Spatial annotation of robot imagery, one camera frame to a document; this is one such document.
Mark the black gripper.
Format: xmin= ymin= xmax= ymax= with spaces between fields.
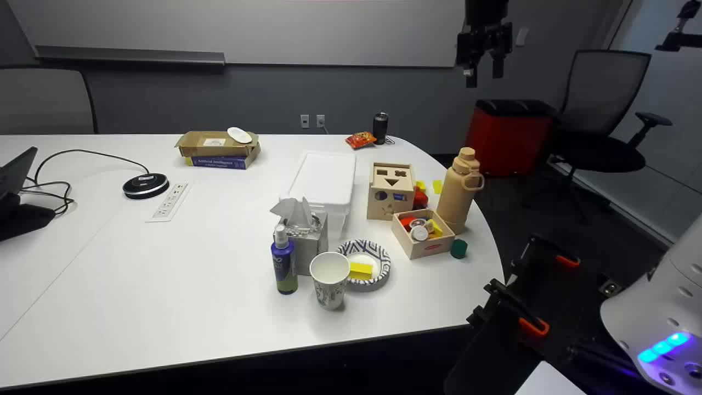
xmin=454 ymin=0 xmax=516 ymax=90

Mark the wooden lid with shape holes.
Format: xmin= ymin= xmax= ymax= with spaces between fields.
xmin=369 ymin=160 xmax=416 ymax=194

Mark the wooden shape sorter box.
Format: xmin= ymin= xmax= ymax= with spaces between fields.
xmin=364 ymin=160 xmax=416 ymax=221

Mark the red bin with black lid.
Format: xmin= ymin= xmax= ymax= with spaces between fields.
xmin=466 ymin=96 xmax=557 ymax=182

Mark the open wooden toy tray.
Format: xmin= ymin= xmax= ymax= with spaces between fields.
xmin=388 ymin=207 xmax=458 ymax=264

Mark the grey tissue box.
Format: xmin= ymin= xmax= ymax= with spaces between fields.
xmin=267 ymin=194 xmax=332 ymax=278

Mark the flat cardboard box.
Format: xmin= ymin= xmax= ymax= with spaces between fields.
xmin=174 ymin=129 xmax=263 ymax=162

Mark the black drink can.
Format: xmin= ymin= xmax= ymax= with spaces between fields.
xmin=371 ymin=110 xmax=391 ymax=146

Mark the tan plastic bottle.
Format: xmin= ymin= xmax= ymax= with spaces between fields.
xmin=434 ymin=145 xmax=488 ymax=237

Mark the black mesh office chair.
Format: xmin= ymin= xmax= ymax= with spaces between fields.
xmin=546 ymin=47 xmax=674 ymax=226

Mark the red toy block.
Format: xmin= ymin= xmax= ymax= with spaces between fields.
xmin=412 ymin=179 xmax=432 ymax=211

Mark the orange snack bag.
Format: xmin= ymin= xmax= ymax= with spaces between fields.
xmin=345 ymin=129 xmax=380 ymax=151

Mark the green toy block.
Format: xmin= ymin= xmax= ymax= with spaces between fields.
xmin=447 ymin=237 xmax=471 ymax=261

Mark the white plastic storage container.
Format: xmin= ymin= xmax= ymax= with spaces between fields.
xmin=281 ymin=146 xmax=359 ymax=244

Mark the patterned paper plate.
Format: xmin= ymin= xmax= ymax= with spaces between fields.
xmin=336 ymin=237 xmax=396 ymax=292

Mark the yellow sponge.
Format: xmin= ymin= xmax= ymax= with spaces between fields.
xmin=347 ymin=258 xmax=377 ymax=282

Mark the white tape roll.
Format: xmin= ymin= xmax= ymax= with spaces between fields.
xmin=223 ymin=124 xmax=255 ymax=146

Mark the white paper cup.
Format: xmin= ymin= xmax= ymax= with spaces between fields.
xmin=307 ymin=249 xmax=353 ymax=313

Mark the purple label sanitizer bottle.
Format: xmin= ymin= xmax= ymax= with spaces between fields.
xmin=270 ymin=221 xmax=301 ymax=295

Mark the blue book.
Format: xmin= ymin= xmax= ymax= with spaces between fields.
xmin=189 ymin=153 xmax=252 ymax=170

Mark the white paper sheet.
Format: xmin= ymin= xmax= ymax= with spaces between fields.
xmin=514 ymin=358 xmax=589 ymax=395

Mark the grey whiteboard tray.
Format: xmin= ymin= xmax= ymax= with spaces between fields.
xmin=32 ymin=43 xmax=229 ymax=67

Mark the round black speakerphone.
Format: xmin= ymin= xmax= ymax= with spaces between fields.
xmin=120 ymin=170 xmax=174 ymax=201

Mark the beige chair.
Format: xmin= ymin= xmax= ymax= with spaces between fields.
xmin=0 ymin=66 xmax=98 ymax=135

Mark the black clamp with orange handle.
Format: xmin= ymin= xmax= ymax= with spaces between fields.
xmin=466 ymin=276 xmax=552 ymax=346
xmin=510 ymin=233 xmax=586 ymax=295

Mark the white wall whiteboard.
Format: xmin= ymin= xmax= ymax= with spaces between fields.
xmin=4 ymin=0 xmax=470 ymax=69

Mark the black cable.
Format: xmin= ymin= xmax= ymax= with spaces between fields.
xmin=19 ymin=146 xmax=152 ymax=218

